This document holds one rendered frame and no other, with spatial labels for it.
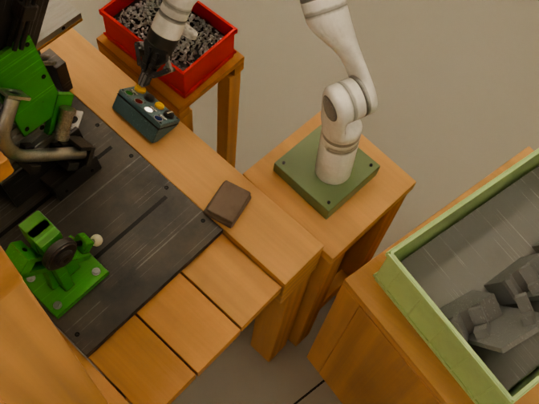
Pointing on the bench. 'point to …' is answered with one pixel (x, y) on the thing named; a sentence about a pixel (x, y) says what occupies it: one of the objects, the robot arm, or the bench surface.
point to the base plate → (117, 232)
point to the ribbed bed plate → (41, 140)
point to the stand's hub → (59, 253)
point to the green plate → (28, 85)
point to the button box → (148, 129)
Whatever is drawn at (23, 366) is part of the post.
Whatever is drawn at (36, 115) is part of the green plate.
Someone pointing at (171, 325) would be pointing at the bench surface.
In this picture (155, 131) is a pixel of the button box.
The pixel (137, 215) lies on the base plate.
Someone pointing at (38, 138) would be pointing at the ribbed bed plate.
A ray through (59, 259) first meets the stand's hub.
